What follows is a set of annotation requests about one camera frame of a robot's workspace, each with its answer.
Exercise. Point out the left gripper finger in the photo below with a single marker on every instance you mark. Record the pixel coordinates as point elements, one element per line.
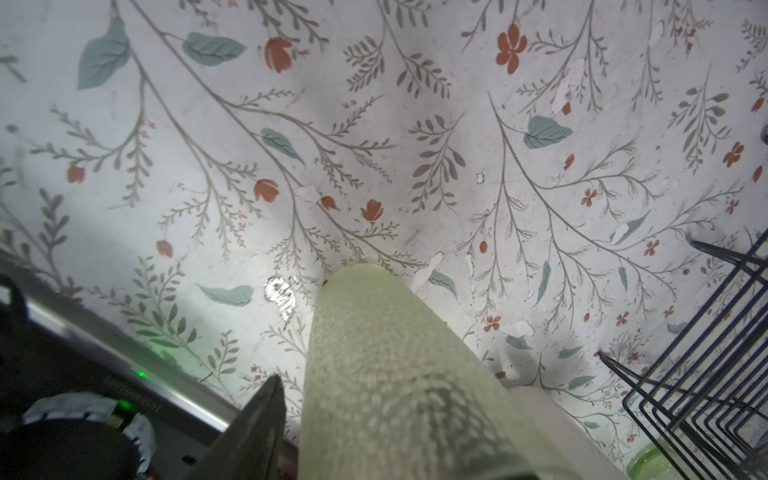
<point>250,447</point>

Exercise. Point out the frosted pale green cup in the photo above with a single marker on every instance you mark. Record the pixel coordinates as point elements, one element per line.
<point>391,392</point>

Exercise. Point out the white mug red inside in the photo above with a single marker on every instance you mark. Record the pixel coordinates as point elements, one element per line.
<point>580,453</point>

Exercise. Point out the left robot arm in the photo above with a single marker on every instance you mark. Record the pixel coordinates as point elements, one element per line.
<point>79,400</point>

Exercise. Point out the black wire dish rack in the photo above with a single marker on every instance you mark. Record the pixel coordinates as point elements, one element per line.
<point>706,395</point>

